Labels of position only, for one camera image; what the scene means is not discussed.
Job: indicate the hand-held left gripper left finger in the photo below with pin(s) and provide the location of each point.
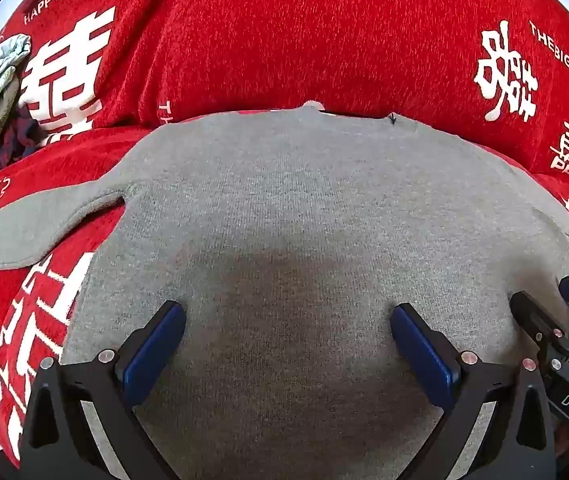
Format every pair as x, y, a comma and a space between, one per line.
153, 355

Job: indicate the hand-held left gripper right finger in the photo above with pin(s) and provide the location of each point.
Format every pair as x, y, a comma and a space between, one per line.
424, 355

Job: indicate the grey knitted sweater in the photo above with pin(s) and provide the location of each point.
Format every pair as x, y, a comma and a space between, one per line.
284, 210

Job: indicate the dark patterned cloth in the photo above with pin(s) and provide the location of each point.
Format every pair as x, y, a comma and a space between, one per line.
19, 132

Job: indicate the red printed sofa cover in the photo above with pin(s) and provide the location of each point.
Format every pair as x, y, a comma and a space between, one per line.
274, 30

